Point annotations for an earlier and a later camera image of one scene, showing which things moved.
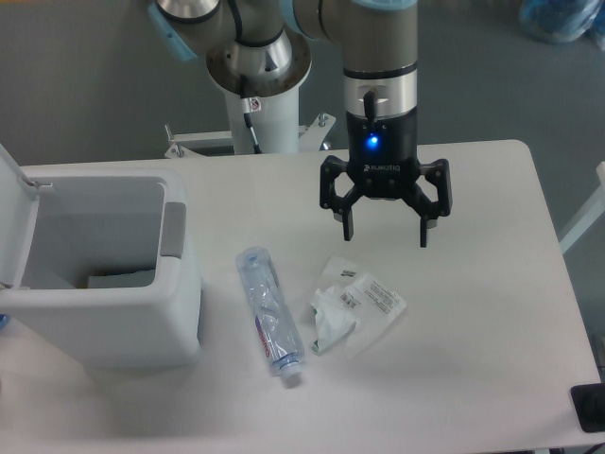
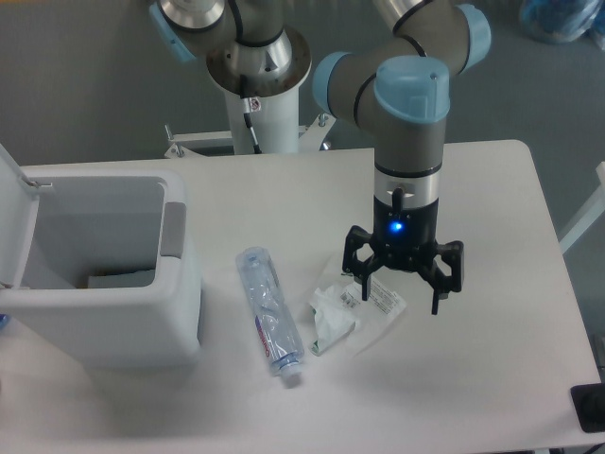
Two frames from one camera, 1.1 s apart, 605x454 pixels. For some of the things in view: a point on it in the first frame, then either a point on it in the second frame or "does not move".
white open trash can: [99, 268] does not move
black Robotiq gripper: [383, 161] to [403, 239]
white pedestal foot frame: [310, 137] does not move
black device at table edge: [588, 401] does not move
